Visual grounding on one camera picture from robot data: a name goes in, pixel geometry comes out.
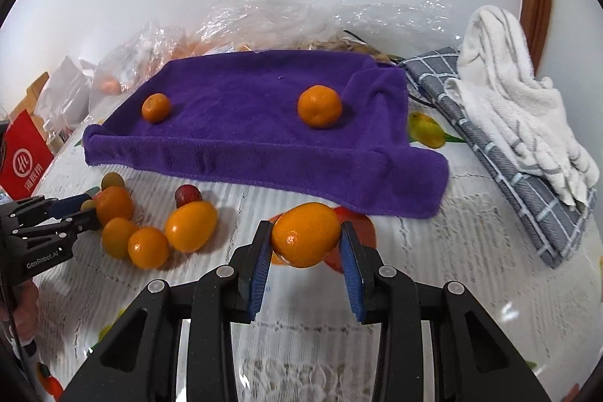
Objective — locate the clear plastic bag with fruit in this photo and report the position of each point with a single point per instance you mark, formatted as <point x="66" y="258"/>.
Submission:
<point x="136" y="58"/>

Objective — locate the large clear plastic bag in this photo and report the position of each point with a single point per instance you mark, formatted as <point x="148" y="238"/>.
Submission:
<point x="282" y="16"/>

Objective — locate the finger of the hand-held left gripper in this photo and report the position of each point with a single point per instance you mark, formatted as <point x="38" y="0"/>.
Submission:
<point x="80" y="223"/>
<point x="70" y="204"/>

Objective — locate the small rough-skinned mandarin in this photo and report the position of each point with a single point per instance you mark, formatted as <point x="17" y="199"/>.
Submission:
<point x="155" y="107"/>

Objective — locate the grey checked towel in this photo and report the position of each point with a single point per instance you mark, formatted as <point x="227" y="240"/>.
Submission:
<point x="518" y="190"/>

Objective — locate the purple towel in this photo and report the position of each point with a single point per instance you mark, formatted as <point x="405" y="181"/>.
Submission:
<point x="245" y="133"/>

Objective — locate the small round orange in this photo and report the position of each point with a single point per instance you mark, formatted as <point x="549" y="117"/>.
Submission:
<point x="117" y="237"/>
<point x="114" y="204"/>
<point x="148" y="247"/>

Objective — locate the white plastic bag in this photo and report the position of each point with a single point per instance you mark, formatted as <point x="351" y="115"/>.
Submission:
<point x="66" y="91"/>

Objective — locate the white towel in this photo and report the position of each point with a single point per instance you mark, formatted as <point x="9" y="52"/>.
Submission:
<point x="509" y="100"/>

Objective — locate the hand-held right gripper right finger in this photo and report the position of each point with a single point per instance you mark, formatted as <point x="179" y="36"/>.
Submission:
<point x="352" y="270"/>

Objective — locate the red box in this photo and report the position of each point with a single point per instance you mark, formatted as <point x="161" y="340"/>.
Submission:
<point x="23" y="157"/>

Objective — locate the cardboard box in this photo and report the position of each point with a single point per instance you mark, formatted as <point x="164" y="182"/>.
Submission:
<point x="35" y="89"/>

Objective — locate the red cherry tomato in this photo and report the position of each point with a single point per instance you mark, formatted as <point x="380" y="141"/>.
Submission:
<point x="188" y="194"/>

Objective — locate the green-red cherry tomato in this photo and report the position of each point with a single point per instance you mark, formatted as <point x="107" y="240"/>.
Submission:
<point x="113" y="180"/>

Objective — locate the person's left hand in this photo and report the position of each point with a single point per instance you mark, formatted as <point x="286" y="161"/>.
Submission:
<point x="26" y="308"/>

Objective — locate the oval citrus fruit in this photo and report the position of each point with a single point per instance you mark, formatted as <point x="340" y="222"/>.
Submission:
<point x="306" y="235"/>
<point x="191" y="227"/>

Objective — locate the large rough-skinned mandarin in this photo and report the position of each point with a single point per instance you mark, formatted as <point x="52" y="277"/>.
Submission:
<point x="319" y="106"/>

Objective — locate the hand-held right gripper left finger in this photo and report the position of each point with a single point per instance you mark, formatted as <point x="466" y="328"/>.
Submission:
<point x="261" y="270"/>

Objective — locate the small greenish cherry tomato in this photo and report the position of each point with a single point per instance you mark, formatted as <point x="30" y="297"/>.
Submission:
<point x="88" y="205"/>

